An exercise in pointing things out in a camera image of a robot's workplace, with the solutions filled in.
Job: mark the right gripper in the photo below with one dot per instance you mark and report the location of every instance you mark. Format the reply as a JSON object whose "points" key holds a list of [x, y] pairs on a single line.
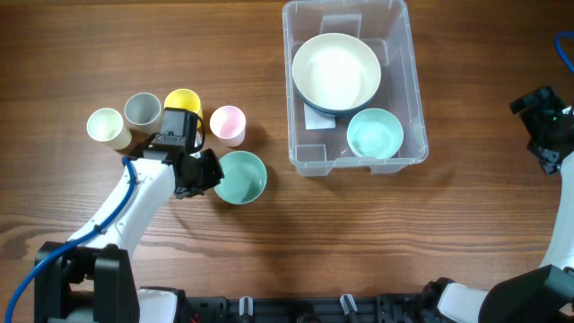
{"points": [[553, 103]]}

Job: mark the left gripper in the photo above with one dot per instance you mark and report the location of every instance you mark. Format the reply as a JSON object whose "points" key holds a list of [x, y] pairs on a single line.
{"points": [[210, 155]]}

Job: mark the mint green bowl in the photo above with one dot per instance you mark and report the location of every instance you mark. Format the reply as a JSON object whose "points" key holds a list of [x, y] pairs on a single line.
{"points": [[244, 178], [375, 133]]}

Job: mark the yellow cup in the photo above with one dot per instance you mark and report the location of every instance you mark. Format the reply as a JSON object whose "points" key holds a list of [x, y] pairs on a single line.
{"points": [[184, 99]]}

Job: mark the grey cup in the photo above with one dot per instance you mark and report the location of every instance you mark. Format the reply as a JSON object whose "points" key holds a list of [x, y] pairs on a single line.
{"points": [[143, 112]]}

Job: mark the cream cup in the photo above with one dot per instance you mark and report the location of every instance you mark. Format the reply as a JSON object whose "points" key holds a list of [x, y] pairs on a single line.
{"points": [[107, 127]]}

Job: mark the dark blue bowl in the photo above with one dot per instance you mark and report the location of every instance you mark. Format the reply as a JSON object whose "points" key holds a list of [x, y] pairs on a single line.
{"points": [[333, 112]]}

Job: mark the cream bowl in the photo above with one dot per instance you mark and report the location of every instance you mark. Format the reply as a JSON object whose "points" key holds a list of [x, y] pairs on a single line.
{"points": [[336, 71]]}

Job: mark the clear plastic storage container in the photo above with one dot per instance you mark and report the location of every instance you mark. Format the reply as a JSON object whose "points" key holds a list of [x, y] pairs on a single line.
{"points": [[384, 26]]}

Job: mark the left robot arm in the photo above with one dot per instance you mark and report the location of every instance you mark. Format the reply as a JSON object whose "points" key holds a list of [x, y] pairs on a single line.
{"points": [[89, 278]]}

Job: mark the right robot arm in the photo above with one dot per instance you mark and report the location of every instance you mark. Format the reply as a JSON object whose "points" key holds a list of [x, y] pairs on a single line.
{"points": [[538, 295]]}

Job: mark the white label in container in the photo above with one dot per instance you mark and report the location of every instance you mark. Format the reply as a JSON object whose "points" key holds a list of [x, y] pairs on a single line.
{"points": [[317, 120]]}

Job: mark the pink cup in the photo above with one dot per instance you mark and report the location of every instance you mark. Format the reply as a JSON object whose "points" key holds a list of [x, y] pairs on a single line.
{"points": [[229, 124]]}

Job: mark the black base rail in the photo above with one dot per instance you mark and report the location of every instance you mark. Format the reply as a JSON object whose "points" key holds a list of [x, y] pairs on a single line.
{"points": [[378, 309]]}

